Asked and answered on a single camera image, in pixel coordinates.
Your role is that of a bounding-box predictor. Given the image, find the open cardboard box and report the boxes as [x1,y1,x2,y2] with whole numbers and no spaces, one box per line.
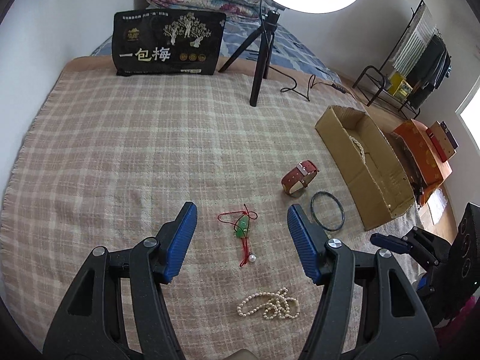
[315,106,415,230]

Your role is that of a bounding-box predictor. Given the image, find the dark green bangle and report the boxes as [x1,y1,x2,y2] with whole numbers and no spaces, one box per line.
[309,191,346,233]

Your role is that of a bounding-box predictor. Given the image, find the striped hanging cloth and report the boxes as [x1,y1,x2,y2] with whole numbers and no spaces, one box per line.
[389,2,437,77]

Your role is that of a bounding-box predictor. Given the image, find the green jade pendant red cord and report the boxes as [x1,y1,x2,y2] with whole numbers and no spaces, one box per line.
[217,203,260,268]

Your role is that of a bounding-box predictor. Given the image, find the black snack bag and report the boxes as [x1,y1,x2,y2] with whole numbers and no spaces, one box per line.
[112,8,226,77]

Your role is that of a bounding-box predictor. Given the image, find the black power cable with remote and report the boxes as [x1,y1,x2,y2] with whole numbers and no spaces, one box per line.
[268,65,350,103]

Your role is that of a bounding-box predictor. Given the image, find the black tripod stand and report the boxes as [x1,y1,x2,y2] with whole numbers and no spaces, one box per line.
[219,10,280,107]

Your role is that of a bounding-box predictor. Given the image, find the orange gift box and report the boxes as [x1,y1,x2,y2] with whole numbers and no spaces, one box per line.
[391,119,452,206]

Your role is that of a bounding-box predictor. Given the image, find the red leather watch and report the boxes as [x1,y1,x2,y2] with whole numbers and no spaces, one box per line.
[281,160,318,196]

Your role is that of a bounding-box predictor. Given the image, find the dark hanging clothes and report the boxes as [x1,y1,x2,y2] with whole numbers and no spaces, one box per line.
[407,34,452,110]

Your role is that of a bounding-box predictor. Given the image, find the red and tan box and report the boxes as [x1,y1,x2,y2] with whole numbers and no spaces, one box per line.
[426,121,459,163]

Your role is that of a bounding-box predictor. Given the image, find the long pearl necklace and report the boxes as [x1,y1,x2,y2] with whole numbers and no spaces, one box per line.
[236,286,301,321]

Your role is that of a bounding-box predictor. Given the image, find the black clothes rack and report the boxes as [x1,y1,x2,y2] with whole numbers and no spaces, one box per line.
[353,0,445,119]

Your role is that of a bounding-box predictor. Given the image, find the yellow box on rack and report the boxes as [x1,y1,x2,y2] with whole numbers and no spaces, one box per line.
[387,72,413,100]

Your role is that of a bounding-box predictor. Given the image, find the twisted pearl necklace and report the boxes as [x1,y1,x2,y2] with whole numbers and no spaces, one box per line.
[348,132,368,166]

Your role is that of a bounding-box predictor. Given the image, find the blue patterned bed sheet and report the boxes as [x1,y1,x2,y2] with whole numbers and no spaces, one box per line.
[97,9,338,81]

